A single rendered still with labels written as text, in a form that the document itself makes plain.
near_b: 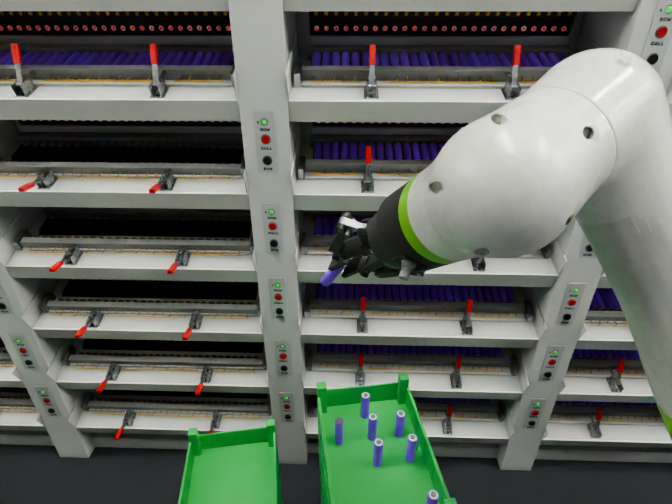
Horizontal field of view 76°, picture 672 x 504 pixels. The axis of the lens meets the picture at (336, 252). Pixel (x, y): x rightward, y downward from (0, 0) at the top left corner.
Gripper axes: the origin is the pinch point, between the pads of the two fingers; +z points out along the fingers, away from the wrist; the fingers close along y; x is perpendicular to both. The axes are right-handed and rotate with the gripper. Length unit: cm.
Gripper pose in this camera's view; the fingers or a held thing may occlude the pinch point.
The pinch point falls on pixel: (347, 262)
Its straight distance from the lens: 65.8
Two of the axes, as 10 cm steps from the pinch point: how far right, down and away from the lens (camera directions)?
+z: -3.2, 1.9, 9.3
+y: 8.6, 4.7, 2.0
